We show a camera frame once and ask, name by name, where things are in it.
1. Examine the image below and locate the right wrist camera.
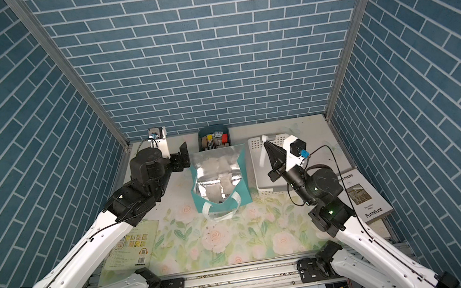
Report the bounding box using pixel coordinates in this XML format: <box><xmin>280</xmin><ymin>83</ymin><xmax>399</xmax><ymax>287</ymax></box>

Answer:
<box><xmin>282</xmin><ymin>135</ymin><xmax>310</xmax><ymax>171</ymax></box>

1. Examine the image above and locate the white perforated plastic basket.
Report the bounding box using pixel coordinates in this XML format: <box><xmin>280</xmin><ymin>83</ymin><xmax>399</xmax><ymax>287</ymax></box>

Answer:
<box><xmin>247</xmin><ymin>133</ymin><xmax>304</xmax><ymax>196</ymax></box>

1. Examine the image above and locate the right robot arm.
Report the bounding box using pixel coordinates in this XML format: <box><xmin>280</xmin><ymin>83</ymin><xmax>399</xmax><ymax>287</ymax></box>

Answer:
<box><xmin>263</xmin><ymin>135</ymin><xmax>460</xmax><ymax>288</ymax></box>

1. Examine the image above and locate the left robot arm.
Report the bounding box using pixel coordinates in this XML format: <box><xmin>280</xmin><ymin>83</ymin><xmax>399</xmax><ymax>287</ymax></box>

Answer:
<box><xmin>21</xmin><ymin>142</ymin><xmax>191</xmax><ymax>288</ymax></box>

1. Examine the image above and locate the floral table mat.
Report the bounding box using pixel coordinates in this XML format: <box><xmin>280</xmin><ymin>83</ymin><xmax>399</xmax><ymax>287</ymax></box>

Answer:
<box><xmin>148</xmin><ymin>191</ymin><xmax>330</xmax><ymax>275</ymax></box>

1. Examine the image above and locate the green children's booklet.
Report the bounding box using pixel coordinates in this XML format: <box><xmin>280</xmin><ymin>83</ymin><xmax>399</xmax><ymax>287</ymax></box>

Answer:
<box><xmin>98</xmin><ymin>220</ymin><xmax>159</xmax><ymax>287</ymax></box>

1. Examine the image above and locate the teal insulated delivery bag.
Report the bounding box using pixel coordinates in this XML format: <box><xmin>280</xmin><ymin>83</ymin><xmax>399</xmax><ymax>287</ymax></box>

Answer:
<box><xmin>190</xmin><ymin>144</ymin><xmax>253</xmax><ymax>222</ymax></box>

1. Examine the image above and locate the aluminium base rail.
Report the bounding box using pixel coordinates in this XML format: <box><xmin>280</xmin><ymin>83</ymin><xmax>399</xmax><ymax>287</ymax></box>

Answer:
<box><xmin>79</xmin><ymin>248</ymin><xmax>366</xmax><ymax>288</ymax></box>

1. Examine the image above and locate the dark teal storage bin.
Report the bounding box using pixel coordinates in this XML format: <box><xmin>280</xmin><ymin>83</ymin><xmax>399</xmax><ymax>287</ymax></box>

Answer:
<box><xmin>198</xmin><ymin>124</ymin><xmax>231</xmax><ymax>152</ymax></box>

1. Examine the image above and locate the white furniture book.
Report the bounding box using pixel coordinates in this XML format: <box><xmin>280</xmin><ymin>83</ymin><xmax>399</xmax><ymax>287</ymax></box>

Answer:
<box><xmin>339</xmin><ymin>168</ymin><xmax>394</xmax><ymax>224</ymax></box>

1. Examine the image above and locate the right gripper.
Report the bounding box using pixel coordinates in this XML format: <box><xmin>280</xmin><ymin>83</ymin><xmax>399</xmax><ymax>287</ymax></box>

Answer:
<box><xmin>266</xmin><ymin>137</ymin><xmax>317</xmax><ymax>211</ymax></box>

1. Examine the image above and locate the red small box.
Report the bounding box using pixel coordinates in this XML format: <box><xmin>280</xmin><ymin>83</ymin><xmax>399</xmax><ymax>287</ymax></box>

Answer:
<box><xmin>222</xmin><ymin>134</ymin><xmax>229</xmax><ymax>144</ymax></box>

